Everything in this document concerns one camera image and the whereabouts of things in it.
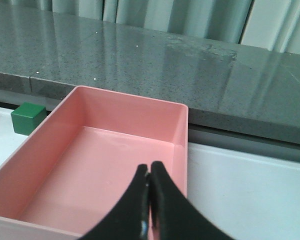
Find grey stone counter slab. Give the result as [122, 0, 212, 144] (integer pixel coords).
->
[0, 1, 300, 144]

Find right green cube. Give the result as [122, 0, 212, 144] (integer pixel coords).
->
[10, 102, 47, 136]

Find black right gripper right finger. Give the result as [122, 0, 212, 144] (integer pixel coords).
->
[149, 161, 232, 240]

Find grey curtain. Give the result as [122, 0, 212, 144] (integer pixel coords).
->
[10, 0, 300, 54]

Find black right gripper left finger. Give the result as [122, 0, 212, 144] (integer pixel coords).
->
[80, 164, 149, 240]

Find pink plastic bin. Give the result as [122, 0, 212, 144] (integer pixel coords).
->
[0, 86, 189, 240]

